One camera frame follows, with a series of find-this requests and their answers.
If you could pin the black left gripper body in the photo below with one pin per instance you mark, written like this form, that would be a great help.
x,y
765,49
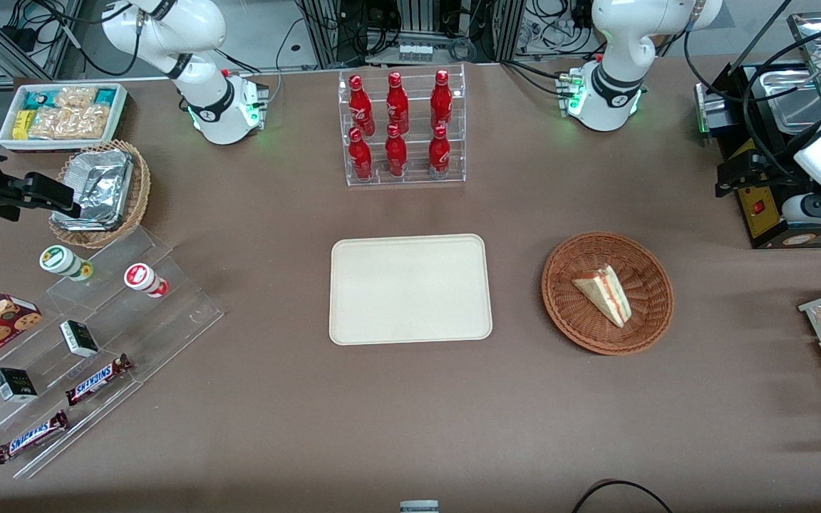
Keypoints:
x,y
769,161

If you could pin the triangle sandwich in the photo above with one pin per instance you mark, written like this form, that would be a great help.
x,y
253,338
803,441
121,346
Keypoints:
x,y
606,292

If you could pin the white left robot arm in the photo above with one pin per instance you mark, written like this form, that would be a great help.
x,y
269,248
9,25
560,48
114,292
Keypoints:
x,y
613,43

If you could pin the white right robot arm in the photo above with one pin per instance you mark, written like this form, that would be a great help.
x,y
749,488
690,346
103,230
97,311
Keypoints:
x,y
204,92

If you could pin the tan oval wicker basket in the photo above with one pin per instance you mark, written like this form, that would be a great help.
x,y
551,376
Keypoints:
x,y
141,192

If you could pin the brown round wicker basket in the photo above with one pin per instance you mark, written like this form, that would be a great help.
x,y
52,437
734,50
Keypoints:
x,y
571,324

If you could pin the cream plastic serving tray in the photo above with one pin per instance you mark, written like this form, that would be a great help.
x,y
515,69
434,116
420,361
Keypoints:
x,y
410,288

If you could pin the black countertop machine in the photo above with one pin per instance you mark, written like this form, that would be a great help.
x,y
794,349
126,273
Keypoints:
x,y
763,214

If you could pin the silver foil container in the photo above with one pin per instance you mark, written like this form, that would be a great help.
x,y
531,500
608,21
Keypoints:
x,y
100,185

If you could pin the steel pan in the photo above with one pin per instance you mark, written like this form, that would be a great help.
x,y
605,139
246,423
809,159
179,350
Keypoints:
x,y
788,100

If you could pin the green capped small bottle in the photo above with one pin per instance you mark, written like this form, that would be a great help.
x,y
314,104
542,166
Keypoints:
x,y
60,260

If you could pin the large clear rice cracker bag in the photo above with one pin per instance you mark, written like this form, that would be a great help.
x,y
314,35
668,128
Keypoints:
x,y
68,123

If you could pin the yellow snack packet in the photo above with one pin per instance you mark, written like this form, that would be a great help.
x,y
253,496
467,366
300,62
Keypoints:
x,y
21,125

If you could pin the teal snack packet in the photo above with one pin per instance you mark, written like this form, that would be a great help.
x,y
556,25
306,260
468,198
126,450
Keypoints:
x,y
105,96
36,100

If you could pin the small clear rice cracker bag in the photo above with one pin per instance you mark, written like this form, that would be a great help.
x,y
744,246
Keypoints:
x,y
75,97

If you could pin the white rectangular snack bin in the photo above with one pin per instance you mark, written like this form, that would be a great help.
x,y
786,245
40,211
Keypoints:
x,y
120,117

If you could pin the red capped small bottle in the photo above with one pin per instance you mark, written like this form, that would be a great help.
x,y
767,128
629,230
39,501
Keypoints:
x,y
141,278

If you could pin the small black carton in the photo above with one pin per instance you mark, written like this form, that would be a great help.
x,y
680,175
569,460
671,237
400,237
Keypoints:
x,y
15,385
79,338

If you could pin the clear acrylic step display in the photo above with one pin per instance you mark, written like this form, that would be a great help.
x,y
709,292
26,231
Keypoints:
x,y
140,328

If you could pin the brown snickers bar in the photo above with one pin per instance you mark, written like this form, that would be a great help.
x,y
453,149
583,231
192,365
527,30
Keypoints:
x,y
97,380
31,436

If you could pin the red cola bottle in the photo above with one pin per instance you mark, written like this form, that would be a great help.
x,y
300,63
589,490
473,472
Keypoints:
x,y
396,155
441,101
440,155
361,107
398,105
360,158

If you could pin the clear acrylic bottle rack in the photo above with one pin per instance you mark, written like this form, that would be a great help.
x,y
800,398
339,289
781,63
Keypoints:
x,y
414,92

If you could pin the white terminal block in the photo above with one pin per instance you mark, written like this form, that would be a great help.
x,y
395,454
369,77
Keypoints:
x,y
415,53

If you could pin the small grey white device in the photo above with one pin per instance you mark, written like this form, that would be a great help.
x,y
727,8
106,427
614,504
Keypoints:
x,y
419,506

